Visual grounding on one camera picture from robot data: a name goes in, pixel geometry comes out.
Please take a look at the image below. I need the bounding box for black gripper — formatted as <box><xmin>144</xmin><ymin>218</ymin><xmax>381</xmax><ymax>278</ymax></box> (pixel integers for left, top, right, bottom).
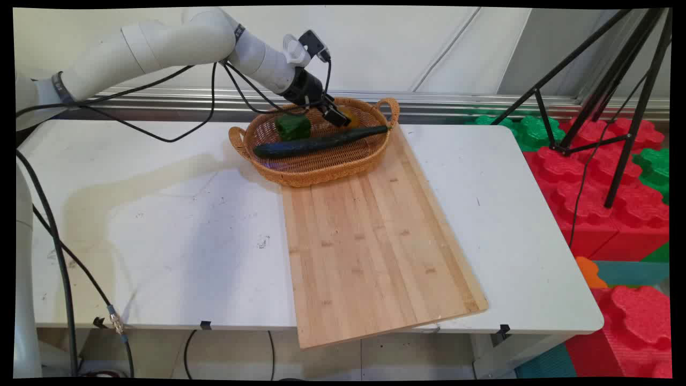
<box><xmin>278</xmin><ymin>68</ymin><xmax>352</xmax><ymax>128</ymax></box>

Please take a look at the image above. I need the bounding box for dark green cucumber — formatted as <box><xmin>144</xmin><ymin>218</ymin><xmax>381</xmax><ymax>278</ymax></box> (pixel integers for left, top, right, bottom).
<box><xmin>253</xmin><ymin>125</ymin><xmax>389</xmax><ymax>159</ymax></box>

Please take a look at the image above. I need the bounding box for green bell pepper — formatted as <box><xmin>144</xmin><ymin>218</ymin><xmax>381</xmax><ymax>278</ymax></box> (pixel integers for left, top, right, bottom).
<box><xmin>275</xmin><ymin>114</ymin><xmax>312</xmax><ymax>142</ymax></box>

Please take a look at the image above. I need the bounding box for woven wicker basket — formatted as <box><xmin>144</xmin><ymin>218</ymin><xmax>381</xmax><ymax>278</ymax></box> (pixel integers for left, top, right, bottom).
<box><xmin>229</xmin><ymin>97</ymin><xmax>400</xmax><ymax>188</ymax></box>

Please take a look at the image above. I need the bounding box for bamboo wooden cutting board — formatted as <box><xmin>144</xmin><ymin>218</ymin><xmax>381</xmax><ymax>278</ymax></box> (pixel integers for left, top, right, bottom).
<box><xmin>281</xmin><ymin>124</ymin><xmax>489</xmax><ymax>350</ymax></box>

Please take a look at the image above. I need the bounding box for green foam block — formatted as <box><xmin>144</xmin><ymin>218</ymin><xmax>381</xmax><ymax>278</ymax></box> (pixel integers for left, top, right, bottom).
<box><xmin>465</xmin><ymin>114</ymin><xmax>566</xmax><ymax>153</ymax></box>
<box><xmin>632</xmin><ymin>147</ymin><xmax>670</xmax><ymax>205</ymax></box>

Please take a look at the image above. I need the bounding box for large red foam block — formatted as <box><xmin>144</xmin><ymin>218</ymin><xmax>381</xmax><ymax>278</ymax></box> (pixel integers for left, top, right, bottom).
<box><xmin>523</xmin><ymin>118</ymin><xmax>670</xmax><ymax>262</ymax></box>

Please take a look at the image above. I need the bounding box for black tripod stand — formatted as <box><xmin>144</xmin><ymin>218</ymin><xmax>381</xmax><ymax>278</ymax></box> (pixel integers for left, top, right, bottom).
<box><xmin>490</xmin><ymin>8</ymin><xmax>673</xmax><ymax>210</ymax></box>

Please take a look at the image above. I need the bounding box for orange foam piece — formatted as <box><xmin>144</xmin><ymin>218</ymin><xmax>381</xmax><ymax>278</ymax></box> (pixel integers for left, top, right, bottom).
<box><xmin>576</xmin><ymin>256</ymin><xmax>609</xmax><ymax>290</ymax></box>

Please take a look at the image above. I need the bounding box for teal foam mat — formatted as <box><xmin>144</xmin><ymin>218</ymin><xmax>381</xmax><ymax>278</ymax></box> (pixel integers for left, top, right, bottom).
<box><xmin>592</xmin><ymin>261</ymin><xmax>670</xmax><ymax>288</ymax></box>

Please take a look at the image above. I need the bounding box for small red foam block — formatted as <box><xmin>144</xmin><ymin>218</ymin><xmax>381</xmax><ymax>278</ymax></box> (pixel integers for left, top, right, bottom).
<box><xmin>565</xmin><ymin>285</ymin><xmax>673</xmax><ymax>379</ymax></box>

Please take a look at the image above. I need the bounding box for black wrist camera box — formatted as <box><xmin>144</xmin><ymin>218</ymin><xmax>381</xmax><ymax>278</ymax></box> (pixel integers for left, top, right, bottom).
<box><xmin>299</xmin><ymin>31</ymin><xmax>332</xmax><ymax>63</ymax></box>

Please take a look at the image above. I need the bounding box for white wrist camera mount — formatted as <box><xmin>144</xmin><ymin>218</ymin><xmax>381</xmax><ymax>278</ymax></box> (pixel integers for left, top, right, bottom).
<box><xmin>282</xmin><ymin>34</ymin><xmax>312</xmax><ymax>68</ymax></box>

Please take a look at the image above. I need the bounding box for metal window rail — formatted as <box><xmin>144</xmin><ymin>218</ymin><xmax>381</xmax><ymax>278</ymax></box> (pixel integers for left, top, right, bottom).
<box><xmin>54</xmin><ymin>87</ymin><xmax>670</xmax><ymax>123</ymax></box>

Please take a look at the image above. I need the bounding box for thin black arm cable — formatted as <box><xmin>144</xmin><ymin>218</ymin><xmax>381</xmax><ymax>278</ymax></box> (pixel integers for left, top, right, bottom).
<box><xmin>16</xmin><ymin>46</ymin><xmax>333</xmax><ymax>144</ymax></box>

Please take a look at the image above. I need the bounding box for thin black tripod cable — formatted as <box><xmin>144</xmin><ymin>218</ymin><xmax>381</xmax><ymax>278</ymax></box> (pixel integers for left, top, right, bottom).
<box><xmin>568</xmin><ymin>70</ymin><xmax>649</xmax><ymax>250</ymax></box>

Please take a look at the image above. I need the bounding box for white table leg frame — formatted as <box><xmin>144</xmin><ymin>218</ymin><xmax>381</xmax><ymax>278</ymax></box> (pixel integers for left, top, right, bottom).
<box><xmin>472</xmin><ymin>332</ymin><xmax>575</xmax><ymax>379</ymax></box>

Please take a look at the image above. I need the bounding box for black cable with metal connector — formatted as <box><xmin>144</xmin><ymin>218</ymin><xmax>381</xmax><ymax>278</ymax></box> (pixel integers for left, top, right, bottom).
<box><xmin>32</xmin><ymin>205</ymin><xmax>135</xmax><ymax>378</ymax></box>

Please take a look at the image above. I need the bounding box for thick black cable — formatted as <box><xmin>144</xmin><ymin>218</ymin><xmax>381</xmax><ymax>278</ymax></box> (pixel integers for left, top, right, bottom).
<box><xmin>15</xmin><ymin>150</ymin><xmax>81</xmax><ymax>378</ymax></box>

